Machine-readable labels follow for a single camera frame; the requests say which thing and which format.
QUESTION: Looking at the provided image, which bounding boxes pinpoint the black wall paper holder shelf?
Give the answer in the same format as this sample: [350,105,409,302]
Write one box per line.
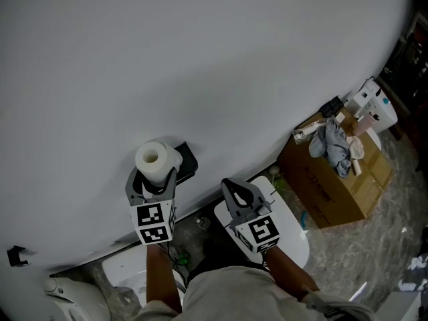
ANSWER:
[143,140,199,194]

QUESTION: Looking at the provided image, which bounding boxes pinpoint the dark metal shelf rack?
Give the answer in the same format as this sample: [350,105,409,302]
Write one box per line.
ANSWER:
[381,8,428,173]

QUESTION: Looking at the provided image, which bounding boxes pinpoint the white toilet paper roll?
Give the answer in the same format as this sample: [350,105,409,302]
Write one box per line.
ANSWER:
[134,140,183,188]

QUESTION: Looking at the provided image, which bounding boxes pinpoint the white plastic box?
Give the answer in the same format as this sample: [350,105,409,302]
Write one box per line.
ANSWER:
[345,90,379,114]

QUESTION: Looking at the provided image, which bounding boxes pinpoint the white wrapped tube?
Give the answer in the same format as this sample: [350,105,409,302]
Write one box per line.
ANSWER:
[292,120,327,144]

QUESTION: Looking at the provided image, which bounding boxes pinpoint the white flat square toilet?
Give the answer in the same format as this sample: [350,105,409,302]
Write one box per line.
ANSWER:
[213,175,310,269]

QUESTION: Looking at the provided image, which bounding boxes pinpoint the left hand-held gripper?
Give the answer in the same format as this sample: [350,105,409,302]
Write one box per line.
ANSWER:
[124,166,179,246]

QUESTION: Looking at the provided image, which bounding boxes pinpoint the black wall hook bracket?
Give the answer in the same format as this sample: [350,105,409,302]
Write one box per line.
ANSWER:
[6,245,29,268]

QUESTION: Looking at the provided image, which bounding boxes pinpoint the person's right forearm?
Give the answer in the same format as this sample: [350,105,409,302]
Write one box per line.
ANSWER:
[263,245,320,301]

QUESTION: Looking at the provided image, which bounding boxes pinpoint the white appliance with blue button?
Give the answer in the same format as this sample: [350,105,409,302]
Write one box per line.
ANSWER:
[364,78,399,134]

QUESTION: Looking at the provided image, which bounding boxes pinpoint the white toilet with round tank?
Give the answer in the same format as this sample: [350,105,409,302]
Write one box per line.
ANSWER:
[101,245,189,311]

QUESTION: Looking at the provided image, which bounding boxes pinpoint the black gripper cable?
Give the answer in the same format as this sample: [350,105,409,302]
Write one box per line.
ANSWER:
[166,245,189,281]

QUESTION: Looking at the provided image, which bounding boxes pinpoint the large brown cardboard box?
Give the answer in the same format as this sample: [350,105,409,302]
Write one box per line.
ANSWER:
[278,106,394,230]

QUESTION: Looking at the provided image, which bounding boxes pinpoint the black metal holder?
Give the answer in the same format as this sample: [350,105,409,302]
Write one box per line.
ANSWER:
[320,95,344,117]

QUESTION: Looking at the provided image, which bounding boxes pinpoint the white paper scraps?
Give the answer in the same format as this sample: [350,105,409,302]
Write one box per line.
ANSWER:
[397,252,428,292]

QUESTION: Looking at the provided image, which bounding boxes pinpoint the pink cup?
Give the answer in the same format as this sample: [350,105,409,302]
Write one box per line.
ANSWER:
[352,112,381,137]

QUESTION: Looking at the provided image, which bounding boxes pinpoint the white round brush head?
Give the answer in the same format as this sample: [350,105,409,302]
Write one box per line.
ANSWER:
[268,165,286,191]

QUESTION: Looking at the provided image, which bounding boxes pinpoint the white urinal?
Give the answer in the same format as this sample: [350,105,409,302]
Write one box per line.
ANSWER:
[3,276,112,321]

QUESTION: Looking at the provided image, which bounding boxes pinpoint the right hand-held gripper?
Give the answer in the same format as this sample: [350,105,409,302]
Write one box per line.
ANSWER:
[221,178,282,255]

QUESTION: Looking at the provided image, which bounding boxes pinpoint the grey crumpled cloth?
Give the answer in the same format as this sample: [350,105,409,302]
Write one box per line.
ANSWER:
[308,116,352,179]

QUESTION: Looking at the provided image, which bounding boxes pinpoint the white foam box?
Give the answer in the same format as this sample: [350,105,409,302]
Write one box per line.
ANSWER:
[377,290,423,321]

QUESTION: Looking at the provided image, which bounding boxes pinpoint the person's grey shirt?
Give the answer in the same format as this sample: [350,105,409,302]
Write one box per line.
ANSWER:
[133,265,376,321]

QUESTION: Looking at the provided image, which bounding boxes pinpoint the cream crumpled cloth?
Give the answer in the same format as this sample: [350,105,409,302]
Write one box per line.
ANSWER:
[345,135,366,162]

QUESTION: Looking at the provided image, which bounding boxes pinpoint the person's left forearm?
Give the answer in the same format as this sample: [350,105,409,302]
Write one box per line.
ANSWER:
[144,244,183,314]

